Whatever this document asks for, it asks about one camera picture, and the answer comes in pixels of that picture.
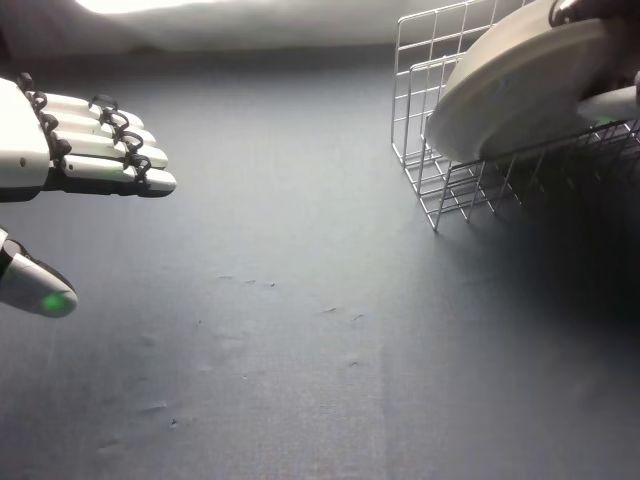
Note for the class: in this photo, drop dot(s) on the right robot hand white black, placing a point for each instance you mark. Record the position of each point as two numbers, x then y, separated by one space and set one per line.
625 55

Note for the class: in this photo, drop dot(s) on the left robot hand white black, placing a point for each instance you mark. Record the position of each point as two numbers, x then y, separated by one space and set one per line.
20 150

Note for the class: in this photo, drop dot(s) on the white plate with black rim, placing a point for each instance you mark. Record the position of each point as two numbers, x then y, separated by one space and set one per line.
500 100

